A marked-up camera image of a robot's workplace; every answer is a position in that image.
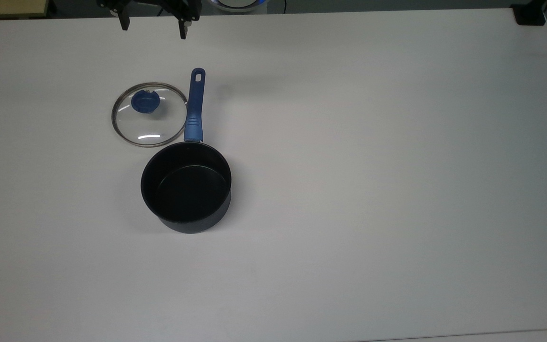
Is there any light wooden furniture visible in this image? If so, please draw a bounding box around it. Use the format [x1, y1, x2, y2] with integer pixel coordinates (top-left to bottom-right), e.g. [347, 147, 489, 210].
[0, 0, 49, 20]

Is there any black table clamp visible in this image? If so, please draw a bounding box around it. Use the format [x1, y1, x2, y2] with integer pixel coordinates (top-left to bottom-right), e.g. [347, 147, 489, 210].
[510, 0, 547, 26]

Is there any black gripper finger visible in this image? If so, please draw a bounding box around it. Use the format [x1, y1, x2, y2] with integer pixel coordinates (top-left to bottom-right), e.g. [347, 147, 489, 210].
[96, 0, 134, 31]
[162, 0, 203, 40]

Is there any dark saucepan with blue handle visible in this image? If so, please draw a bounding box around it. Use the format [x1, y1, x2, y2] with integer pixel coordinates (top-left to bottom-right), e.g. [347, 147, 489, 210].
[140, 68, 233, 234]

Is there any white robot base, blue ring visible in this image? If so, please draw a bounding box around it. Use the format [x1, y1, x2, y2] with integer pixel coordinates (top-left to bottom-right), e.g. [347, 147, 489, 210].
[206, 0, 268, 13]

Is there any glass lid with blue knob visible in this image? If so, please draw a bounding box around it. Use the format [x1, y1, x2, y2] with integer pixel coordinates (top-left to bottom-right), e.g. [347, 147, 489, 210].
[110, 82, 189, 148]

